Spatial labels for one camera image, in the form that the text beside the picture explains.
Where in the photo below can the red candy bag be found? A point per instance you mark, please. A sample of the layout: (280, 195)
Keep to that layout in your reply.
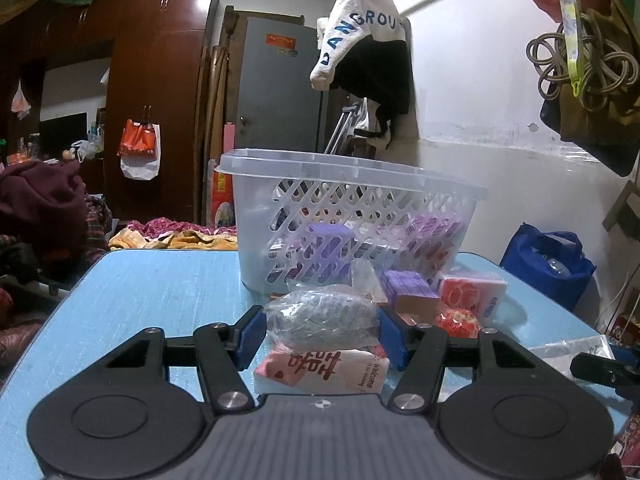
(458, 323)

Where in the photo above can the white black hanging jacket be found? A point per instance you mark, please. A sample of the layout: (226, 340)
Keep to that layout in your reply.
(363, 50)

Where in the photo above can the pink white tissue pack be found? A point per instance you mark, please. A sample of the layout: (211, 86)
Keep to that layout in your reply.
(322, 372)

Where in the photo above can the clear bag of clips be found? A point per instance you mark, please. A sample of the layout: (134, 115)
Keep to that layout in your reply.
(333, 317)

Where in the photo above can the olive hanging bag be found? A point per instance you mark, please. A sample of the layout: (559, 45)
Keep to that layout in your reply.
(603, 117)

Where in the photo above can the orange white hanging plastic bag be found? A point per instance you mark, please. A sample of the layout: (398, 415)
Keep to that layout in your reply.
(140, 150)

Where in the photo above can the yellow patterned blanket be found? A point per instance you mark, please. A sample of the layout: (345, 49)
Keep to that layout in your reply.
(175, 240)

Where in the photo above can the red white tissue pack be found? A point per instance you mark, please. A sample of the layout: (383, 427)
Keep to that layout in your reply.
(477, 292)

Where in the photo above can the metal crutches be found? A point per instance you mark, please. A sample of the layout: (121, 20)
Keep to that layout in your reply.
(344, 129)

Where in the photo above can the white plastic laundry basket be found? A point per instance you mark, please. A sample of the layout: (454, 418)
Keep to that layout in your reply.
(306, 217)

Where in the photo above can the dark red wooden wardrobe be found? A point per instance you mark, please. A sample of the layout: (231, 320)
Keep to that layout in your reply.
(160, 55)

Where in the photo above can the red yellow gift bag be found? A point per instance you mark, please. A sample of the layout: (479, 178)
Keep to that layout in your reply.
(219, 206)

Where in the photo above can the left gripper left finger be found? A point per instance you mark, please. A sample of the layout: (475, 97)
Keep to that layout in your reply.
(222, 352)

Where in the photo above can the maroon clothing pile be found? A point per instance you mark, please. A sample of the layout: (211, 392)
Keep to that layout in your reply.
(52, 228)

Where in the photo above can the grey metal door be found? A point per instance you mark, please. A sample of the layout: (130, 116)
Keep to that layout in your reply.
(277, 108)

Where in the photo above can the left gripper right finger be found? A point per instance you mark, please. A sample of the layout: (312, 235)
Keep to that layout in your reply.
(418, 352)

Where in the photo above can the purple small box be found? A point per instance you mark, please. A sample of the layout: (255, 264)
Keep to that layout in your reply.
(409, 294)

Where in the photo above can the blue shopping bag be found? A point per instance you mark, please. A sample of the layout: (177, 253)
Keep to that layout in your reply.
(551, 262)

